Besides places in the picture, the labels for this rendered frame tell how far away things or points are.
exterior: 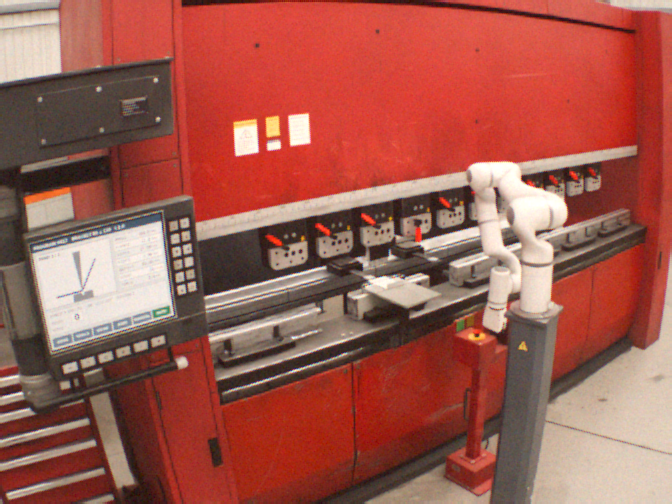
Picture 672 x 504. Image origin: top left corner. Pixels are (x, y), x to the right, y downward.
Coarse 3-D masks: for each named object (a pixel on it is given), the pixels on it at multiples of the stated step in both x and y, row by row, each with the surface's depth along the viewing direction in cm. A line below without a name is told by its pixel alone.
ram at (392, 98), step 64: (192, 64) 194; (256, 64) 207; (320, 64) 221; (384, 64) 237; (448, 64) 255; (512, 64) 278; (576, 64) 307; (192, 128) 200; (320, 128) 227; (384, 128) 243; (448, 128) 262; (512, 128) 285; (576, 128) 317; (192, 192) 205; (256, 192) 219; (320, 192) 233
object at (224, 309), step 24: (432, 240) 321; (456, 240) 319; (480, 240) 328; (504, 240) 341; (384, 264) 294; (408, 264) 302; (432, 264) 312; (240, 288) 268; (264, 288) 267; (288, 288) 268; (312, 288) 274; (336, 288) 283; (360, 288) 290; (216, 312) 251; (240, 312) 257; (264, 312) 264
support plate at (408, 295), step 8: (368, 288) 256; (376, 288) 256; (392, 288) 255; (400, 288) 254; (408, 288) 254; (416, 288) 253; (424, 288) 253; (384, 296) 247; (392, 296) 246; (400, 296) 246; (408, 296) 245; (416, 296) 245; (424, 296) 244; (432, 296) 244; (440, 296) 245; (400, 304) 239; (408, 304) 238; (416, 304) 239
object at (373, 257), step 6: (372, 246) 256; (378, 246) 258; (384, 246) 260; (366, 252) 258; (372, 252) 257; (378, 252) 258; (384, 252) 260; (372, 258) 257; (378, 258) 259; (384, 258) 262; (372, 264) 259
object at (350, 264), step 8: (328, 264) 281; (336, 264) 278; (344, 264) 276; (352, 264) 278; (360, 264) 280; (336, 272) 277; (344, 272) 276; (352, 272) 275; (360, 272) 274; (368, 280) 266
